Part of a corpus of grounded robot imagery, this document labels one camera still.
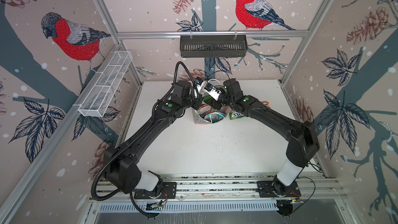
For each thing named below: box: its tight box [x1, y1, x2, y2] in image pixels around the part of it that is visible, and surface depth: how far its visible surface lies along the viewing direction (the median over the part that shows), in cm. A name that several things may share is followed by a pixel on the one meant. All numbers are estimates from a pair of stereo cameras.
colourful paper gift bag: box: [191, 104, 232, 124], surface depth 90 cm
